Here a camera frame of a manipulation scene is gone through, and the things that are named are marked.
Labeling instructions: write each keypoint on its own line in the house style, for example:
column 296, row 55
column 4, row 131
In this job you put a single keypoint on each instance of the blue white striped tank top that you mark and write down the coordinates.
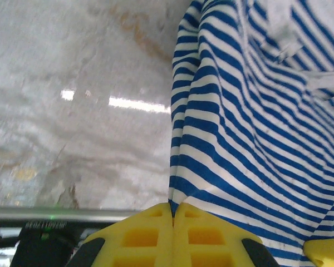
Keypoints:
column 239, row 111

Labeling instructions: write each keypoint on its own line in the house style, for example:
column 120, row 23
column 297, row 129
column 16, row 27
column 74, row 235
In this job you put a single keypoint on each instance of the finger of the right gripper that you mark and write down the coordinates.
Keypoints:
column 331, row 253

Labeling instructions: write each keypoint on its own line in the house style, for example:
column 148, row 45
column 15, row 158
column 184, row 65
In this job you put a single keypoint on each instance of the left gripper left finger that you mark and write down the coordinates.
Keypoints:
column 164, row 236

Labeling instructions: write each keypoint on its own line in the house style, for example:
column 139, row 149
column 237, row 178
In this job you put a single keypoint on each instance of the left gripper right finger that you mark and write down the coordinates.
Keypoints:
column 183, row 239

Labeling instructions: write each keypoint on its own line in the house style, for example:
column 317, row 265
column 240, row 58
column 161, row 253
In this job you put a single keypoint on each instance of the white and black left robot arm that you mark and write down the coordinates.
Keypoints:
column 39, row 250

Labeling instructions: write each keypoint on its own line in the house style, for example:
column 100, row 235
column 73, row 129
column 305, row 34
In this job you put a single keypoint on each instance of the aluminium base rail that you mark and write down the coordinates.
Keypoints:
column 72, row 213

